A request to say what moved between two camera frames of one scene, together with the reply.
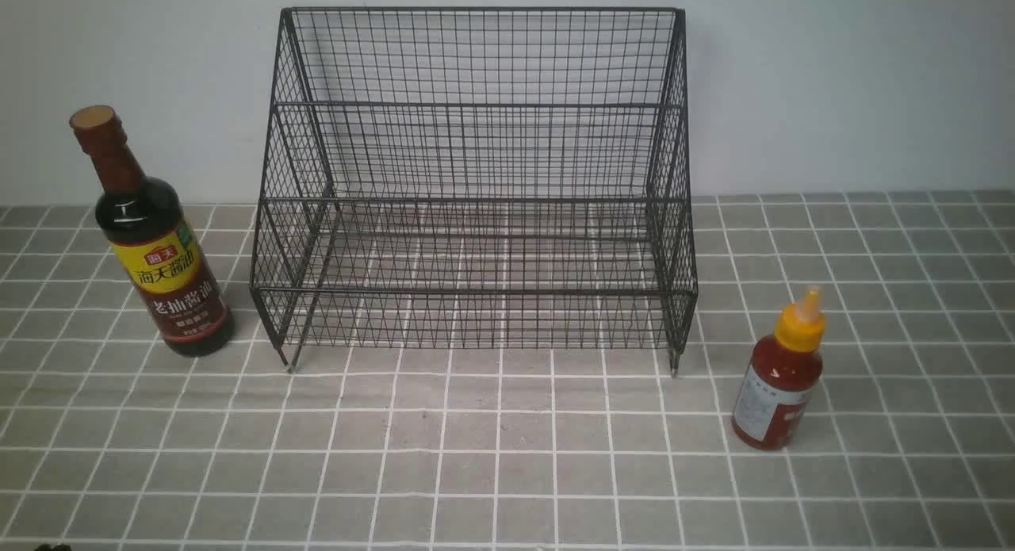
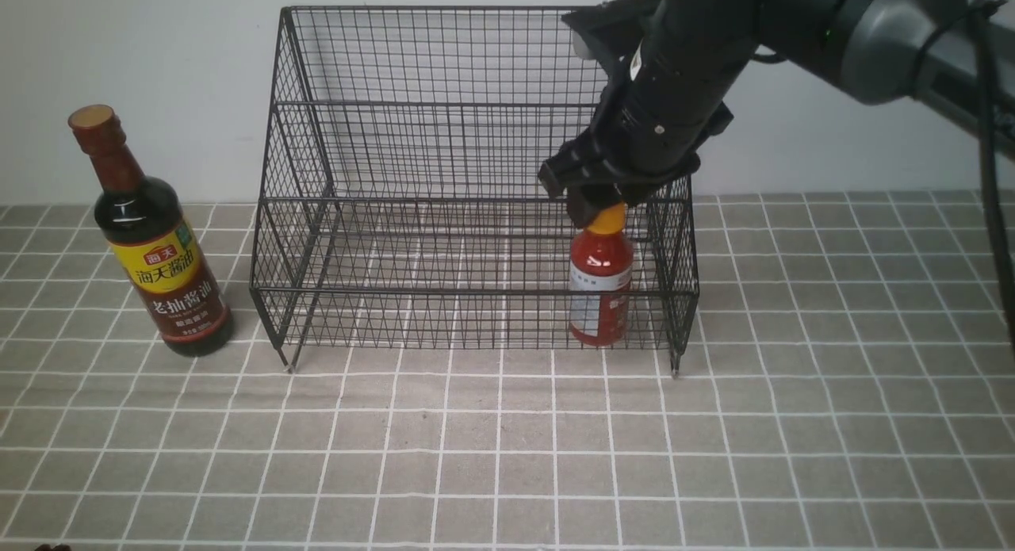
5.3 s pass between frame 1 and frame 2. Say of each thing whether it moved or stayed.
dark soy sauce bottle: stayed
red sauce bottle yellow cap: moved
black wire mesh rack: stayed
